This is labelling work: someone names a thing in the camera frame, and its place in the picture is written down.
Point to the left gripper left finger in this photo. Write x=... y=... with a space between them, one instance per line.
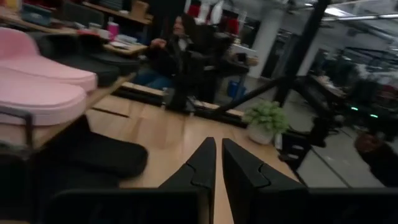
x=202 y=180

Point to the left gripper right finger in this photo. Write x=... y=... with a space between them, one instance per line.
x=248 y=193

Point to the wooden shelf with black legs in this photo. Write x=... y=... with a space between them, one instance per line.
x=96 y=96

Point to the small green potted plant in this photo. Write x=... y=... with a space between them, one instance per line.
x=265 y=118

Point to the blue bin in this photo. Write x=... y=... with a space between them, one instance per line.
x=235 y=88

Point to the dark robot workstation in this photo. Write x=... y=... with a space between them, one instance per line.
x=342 y=93

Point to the person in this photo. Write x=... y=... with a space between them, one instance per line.
x=183 y=40

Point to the light wooden desk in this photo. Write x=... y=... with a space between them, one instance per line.
x=127 y=49

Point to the pink tumbler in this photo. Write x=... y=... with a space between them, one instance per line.
x=113 y=29

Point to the brown cardboard box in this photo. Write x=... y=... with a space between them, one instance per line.
x=139 y=9

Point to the black table camera mount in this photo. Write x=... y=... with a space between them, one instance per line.
x=293 y=149

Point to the black aluminium rig frame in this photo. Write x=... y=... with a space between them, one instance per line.
x=298 y=62

